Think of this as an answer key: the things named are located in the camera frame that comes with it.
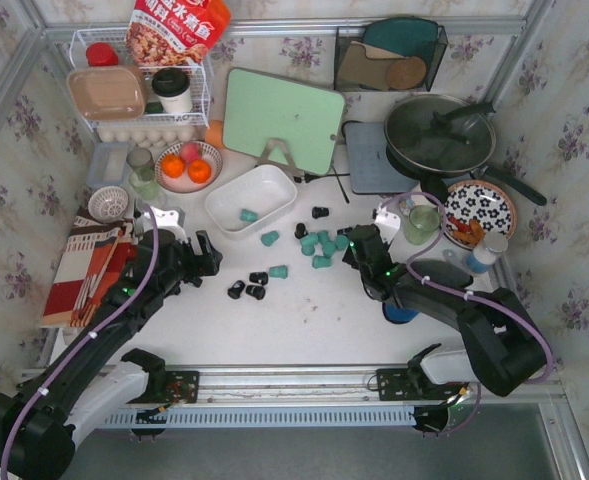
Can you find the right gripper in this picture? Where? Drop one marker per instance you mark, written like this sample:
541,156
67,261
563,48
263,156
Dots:
360,248

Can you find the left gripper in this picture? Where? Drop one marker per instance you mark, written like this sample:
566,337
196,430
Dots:
200,258

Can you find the grey blue oven mitt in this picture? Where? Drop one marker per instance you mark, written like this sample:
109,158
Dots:
409,297

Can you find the white storage basket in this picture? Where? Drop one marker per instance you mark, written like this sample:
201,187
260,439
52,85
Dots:
266,190

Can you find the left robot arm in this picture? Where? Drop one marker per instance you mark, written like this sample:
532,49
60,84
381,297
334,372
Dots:
42,425

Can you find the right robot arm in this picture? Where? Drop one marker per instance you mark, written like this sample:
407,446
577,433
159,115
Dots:
503,346

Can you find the black capsule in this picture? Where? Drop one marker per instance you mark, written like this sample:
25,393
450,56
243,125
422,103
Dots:
344,231
259,278
256,291
236,290
300,231
318,212

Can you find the green glass cup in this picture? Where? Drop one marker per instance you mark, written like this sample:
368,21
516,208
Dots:
420,224

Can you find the grey induction cooker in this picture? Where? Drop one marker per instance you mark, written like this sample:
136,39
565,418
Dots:
370,170

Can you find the right orange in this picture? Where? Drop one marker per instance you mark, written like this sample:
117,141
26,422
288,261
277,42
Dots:
199,171

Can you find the orange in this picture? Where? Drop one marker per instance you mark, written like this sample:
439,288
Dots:
199,171
172,165

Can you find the green glass tumbler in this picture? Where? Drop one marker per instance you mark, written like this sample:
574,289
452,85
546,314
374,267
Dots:
148,190

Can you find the fruit bowl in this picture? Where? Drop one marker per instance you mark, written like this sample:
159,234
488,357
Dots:
183,184

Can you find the left orange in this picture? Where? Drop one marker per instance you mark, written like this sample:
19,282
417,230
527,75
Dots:
172,165

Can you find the pink peach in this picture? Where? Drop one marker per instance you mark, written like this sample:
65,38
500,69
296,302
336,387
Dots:
190,152

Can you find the white round strainer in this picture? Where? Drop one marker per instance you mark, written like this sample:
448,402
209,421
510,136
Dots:
108,203

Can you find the red striped towel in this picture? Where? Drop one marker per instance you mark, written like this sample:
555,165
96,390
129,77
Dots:
93,258

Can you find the grey glass tumbler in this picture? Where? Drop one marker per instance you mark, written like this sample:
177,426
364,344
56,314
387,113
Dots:
141,162

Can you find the orange sponge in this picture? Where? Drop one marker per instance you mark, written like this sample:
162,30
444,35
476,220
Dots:
214,134

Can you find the blue flower plate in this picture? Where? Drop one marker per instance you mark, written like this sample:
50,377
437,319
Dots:
473,206

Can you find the white pill bottle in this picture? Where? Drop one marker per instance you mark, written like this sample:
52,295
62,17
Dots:
486,252

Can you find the egg tray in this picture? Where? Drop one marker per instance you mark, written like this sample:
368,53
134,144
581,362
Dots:
148,137

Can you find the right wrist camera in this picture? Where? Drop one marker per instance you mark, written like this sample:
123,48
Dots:
387,223

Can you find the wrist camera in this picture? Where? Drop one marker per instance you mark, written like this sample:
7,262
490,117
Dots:
171,220
387,223

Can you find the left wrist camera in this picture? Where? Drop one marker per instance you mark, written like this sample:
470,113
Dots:
171,220

